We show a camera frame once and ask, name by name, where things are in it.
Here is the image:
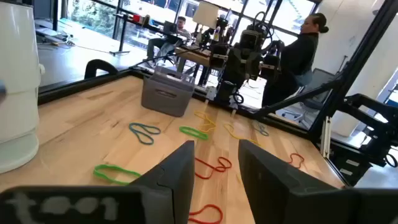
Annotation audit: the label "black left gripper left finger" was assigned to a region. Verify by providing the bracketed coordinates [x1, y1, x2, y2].
[130, 140, 196, 224]

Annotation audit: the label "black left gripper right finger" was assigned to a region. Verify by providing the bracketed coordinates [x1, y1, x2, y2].
[238, 139, 358, 224]

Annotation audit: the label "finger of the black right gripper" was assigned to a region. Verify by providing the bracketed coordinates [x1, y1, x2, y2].
[210, 43, 231, 68]
[259, 52, 281, 79]

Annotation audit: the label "red rubber band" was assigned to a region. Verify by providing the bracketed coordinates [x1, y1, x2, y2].
[188, 203, 224, 224]
[287, 152, 305, 169]
[194, 156, 233, 180]

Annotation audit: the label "green rubber band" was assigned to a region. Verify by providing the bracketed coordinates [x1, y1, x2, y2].
[178, 125, 210, 141]
[93, 164, 142, 187]

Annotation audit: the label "teal rubber band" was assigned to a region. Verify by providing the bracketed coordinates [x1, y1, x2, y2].
[251, 120, 270, 137]
[128, 122, 162, 146]

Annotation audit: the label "yellow rubber band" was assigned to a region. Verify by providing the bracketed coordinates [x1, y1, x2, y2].
[193, 110, 217, 133]
[223, 122, 261, 146]

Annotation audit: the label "grey plastic bin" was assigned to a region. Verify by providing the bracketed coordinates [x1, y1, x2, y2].
[141, 65, 197, 118]

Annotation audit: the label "wooden table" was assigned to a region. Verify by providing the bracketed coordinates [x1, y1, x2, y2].
[174, 45, 218, 86]

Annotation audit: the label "person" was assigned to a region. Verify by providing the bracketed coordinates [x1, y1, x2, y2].
[146, 16, 193, 68]
[261, 12, 330, 108]

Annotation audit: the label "white lampshade floor lamp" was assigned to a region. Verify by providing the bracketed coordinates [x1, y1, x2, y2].
[192, 0, 220, 30]

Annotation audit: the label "grey office chair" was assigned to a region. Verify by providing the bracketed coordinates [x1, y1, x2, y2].
[279, 67, 338, 130]

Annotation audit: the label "dark laptop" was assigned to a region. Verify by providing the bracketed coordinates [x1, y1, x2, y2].
[162, 20, 178, 35]

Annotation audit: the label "black case white labels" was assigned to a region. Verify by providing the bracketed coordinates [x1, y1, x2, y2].
[328, 146, 374, 187]

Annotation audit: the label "black desk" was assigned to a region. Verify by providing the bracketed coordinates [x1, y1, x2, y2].
[109, 12, 187, 57]

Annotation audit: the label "white cylindrical canister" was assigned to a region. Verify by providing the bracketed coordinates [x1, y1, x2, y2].
[0, 0, 46, 174]

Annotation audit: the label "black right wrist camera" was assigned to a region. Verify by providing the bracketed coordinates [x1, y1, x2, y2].
[239, 28, 266, 52]

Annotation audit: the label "silver metal bracket strip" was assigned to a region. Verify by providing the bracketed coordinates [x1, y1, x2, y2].
[320, 115, 332, 159]

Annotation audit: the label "black arched cable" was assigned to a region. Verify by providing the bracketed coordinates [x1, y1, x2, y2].
[83, 58, 119, 80]

